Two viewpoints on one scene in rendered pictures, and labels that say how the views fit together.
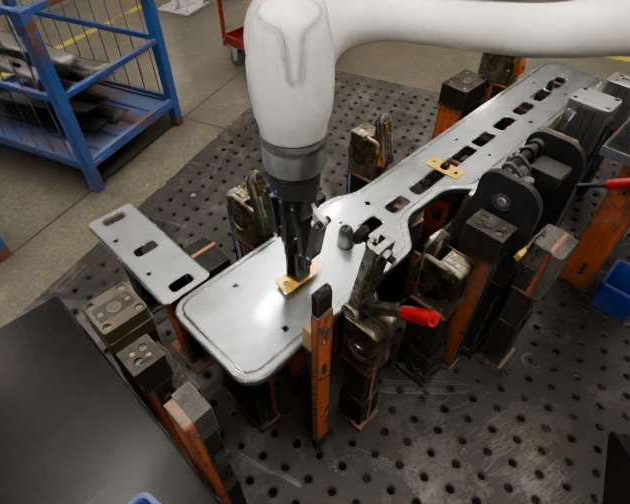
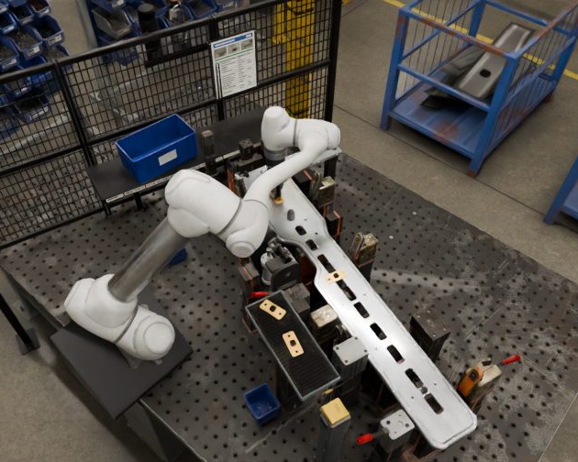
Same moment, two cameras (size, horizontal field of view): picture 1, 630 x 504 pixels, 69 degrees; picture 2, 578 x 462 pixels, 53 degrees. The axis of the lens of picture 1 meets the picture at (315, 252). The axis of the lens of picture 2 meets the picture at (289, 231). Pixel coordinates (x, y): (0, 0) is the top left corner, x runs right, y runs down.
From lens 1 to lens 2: 2.19 m
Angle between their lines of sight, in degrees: 63
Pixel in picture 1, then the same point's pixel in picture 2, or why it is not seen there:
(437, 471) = (208, 277)
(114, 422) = (232, 144)
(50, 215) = (515, 194)
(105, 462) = (221, 142)
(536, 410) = (216, 327)
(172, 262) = not seen: hidden behind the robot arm
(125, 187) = (551, 238)
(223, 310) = not seen: hidden behind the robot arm
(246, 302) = not seen: hidden behind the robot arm
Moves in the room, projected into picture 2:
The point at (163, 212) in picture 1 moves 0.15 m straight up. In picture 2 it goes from (399, 198) to (405, 177)
